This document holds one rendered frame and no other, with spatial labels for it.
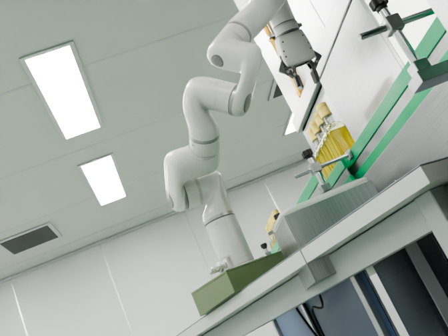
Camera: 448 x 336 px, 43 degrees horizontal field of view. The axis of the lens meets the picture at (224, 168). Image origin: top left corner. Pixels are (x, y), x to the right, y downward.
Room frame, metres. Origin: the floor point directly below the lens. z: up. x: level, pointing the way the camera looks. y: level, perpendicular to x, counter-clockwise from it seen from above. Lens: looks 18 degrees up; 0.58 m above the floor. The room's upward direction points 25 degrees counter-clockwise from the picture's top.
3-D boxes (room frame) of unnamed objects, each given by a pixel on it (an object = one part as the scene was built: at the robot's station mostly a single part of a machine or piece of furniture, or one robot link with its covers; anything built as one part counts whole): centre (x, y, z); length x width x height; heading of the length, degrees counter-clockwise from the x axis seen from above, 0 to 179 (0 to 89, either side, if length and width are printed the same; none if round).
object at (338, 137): (1.60, -0.34, 0.99); 0.06 x 0.06 x 0.21; 12
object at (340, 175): (2.37, -0.14, 0.92); 1.75 x 0.01 x 0.08; 11
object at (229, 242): (1.62, 0.09, 0.89); 0.16 x 0.13 x 0.15; 129
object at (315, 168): (1.47, -0.24, 0.95); 0.17 x 0.03 x 0.12; 101
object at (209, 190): (1.61, 0.08, 1.05); 0.13 x 0.10 x 0.16; 111
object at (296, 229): (1.34, -0.19, 0.79); 0.27 x 0.17 x 0.08; 101
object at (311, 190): (2.35, -0.06, 0.92); 1.75 x 0.01 x 0.08; 11
